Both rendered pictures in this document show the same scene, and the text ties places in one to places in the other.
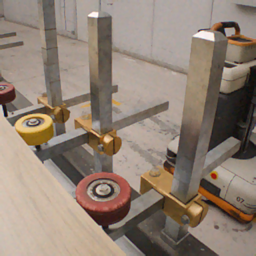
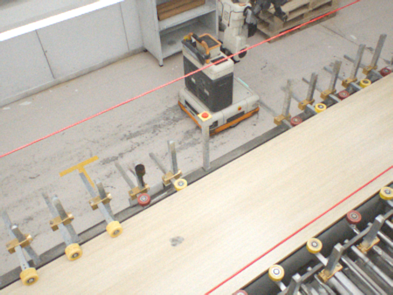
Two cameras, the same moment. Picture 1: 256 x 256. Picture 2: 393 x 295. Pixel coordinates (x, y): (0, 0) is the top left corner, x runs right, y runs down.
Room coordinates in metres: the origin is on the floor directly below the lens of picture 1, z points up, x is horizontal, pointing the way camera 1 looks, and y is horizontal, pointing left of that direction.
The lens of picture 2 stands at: (1.04, 2.52, 2.89)
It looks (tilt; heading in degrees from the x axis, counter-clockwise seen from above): 47 degrees down; 279
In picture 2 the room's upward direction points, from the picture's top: 3 degrees counter-clockwise
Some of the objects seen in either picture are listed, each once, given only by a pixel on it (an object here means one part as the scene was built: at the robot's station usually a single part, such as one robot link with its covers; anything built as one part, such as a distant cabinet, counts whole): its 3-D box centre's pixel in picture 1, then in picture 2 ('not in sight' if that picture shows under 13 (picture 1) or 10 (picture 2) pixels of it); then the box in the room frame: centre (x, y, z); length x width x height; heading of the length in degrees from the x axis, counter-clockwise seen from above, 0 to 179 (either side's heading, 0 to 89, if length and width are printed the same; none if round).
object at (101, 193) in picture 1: (104, 213); (342, 99); (0.27, 0.03, 0.85); 0.08 x 0.08 x 0.11
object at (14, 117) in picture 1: (64, 103); (276, 116); (0.78, 0.21, 0.80); 0.43 x 0.03 x 0.04; 131
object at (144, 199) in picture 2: not in sight; (144, 203); (1.62, 1.15, 0.85); 0.08 x 0.08 x 0.11
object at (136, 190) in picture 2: not in sight; (139, 191); (1.68, 1.05, 0.85); 0.14 x 0.06 x 0.05; 41
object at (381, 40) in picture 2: not in sight; (375, 59); (-0.04, -0.43, 0.92); 0.04 x 0.04 x 0.48; 41
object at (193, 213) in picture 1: (173, 197); (328, 93); (0.35, -0.09, 0.81); 0.14 x 0.06 x 0.05; 41
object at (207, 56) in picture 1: (187, 175); (332, 85); (0.34, -0.11, 0.88); 0.04 x 0.04 x 0.48; 41
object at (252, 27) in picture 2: not in sight; (243, 20); (1.09, -0.89, 0.99); 0.28 x 0.16 x 0.22; 130
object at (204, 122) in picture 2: not in sight; (204, 120); (1.28, 0.70, 1.18); 0.07 x 0.07 x 0.08; 41
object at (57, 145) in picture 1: (109, 126); (300, 100); (0.59, 0.04, 0.83); 0.43 x 0.03 x 0.04; 131
